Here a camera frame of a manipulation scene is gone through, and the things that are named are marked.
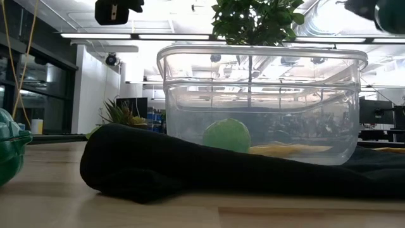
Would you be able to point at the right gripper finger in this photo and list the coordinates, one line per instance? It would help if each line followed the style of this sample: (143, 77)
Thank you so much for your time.
(360, 9)

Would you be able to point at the yellow banana toy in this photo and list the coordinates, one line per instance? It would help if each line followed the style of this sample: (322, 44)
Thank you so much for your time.
(284, 149)

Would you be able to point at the green bell pepper toy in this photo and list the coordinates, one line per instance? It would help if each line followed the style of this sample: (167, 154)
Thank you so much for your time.
(11, 152)

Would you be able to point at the light green lime toy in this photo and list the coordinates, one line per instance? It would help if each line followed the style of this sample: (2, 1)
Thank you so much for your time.
(226, 134)

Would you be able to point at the clear plastic tupperware container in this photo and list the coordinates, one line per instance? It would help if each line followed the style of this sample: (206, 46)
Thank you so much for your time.
(183, 126)

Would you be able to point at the black computer monitor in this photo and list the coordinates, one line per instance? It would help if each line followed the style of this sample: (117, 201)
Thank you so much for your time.
(376, 111)
(136, 106)
(400, 117)

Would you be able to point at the small potted succulent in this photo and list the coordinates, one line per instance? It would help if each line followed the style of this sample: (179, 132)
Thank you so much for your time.
(120, 115)

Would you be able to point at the leafy plant in black pot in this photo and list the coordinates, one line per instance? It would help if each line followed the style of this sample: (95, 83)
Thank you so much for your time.
(253, 22)

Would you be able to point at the white cylinder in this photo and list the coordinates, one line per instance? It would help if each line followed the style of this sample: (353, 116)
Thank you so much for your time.
(36, 126)

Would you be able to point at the blue and white box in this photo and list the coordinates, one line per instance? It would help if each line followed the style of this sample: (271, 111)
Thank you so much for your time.
(21, 126)

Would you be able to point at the yellow cloth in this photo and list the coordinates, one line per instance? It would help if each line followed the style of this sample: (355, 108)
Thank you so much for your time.
(390, 149)

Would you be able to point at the black cloth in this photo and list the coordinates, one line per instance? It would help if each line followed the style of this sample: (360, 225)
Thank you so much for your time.
(158, 164)

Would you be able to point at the ceiling security camera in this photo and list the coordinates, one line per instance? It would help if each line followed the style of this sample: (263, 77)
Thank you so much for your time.
(111, 59)

